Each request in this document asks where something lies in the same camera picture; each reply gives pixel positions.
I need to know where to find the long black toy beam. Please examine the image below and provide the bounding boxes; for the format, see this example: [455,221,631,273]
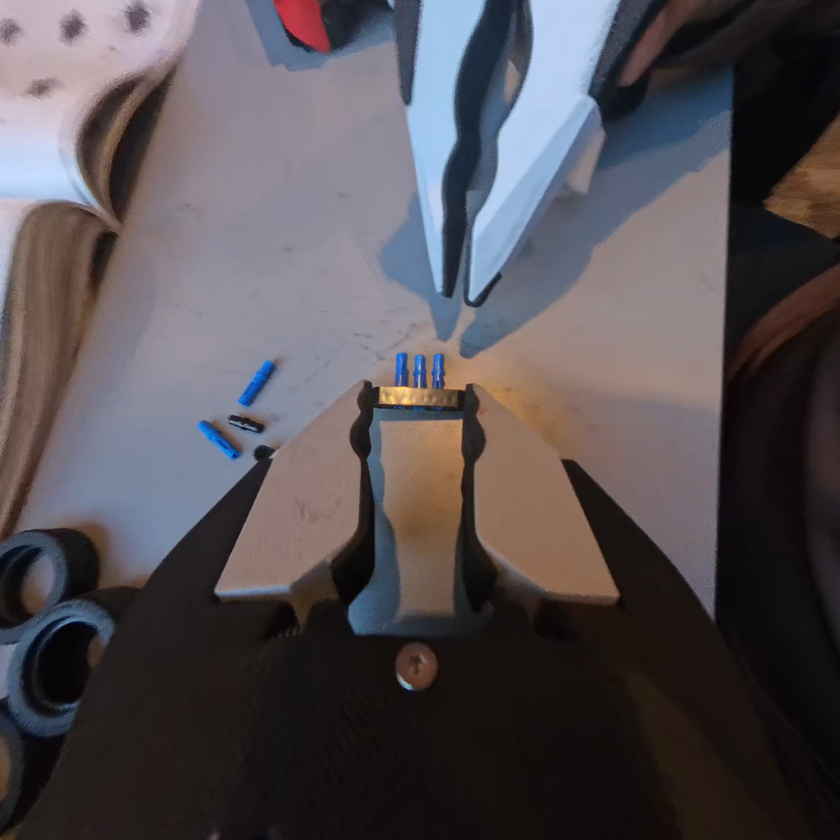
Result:
[373,386,465,411]

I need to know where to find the group of black rubber tyres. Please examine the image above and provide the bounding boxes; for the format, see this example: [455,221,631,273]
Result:
[5,598,117,740]

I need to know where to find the person's right forearm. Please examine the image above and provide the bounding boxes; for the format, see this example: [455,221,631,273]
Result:
[696,0,840,67]

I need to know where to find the white desk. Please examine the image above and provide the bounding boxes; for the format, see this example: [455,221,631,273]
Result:
[13,0,732,634]

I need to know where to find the black rubber toy tire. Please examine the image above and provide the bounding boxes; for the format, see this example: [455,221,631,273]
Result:
[0,528,101,645]

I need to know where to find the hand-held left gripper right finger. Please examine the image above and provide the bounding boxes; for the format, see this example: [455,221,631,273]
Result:
[463,384,620,611]

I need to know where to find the open instruction booklet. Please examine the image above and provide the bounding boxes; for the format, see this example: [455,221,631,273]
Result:
[0,0,201,546]

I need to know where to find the person's right hand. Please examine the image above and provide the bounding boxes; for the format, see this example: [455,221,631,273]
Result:
[629,0,706,89]

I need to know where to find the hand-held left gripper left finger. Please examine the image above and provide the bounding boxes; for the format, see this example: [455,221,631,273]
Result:
[215,381,376,608]

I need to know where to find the person's brown sweater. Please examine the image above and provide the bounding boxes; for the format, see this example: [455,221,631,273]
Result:
[718,262,840,840]

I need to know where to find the black metal frame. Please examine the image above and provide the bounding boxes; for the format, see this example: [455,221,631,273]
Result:
[725,39,840,277]

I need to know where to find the red toy brick car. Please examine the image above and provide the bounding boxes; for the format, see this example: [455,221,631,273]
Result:
[272,0,395,53]

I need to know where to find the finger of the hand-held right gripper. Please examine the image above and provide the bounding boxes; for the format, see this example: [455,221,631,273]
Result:
[464,0,621,308]
[407,0,519,298]

